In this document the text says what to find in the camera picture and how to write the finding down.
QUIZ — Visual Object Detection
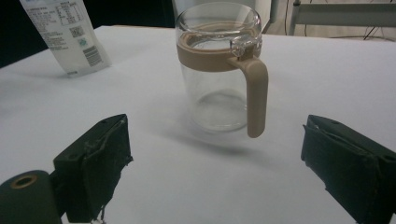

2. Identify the grey metal desk frame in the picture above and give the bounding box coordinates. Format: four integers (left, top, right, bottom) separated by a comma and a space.
262, 0, 396, 36

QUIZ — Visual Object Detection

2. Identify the wooden framed white board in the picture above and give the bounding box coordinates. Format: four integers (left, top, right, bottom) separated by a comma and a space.
0, 25, 396, 224

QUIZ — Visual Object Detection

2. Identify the clear glass beaker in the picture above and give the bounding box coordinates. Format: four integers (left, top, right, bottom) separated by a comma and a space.
175, 1, 263, 59

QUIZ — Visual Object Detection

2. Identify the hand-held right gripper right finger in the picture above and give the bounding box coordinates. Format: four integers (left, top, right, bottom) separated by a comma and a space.
300, 114, 396, 224

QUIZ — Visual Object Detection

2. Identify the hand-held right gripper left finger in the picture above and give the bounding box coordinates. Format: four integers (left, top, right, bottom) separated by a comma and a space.
50, 113, 134, 224

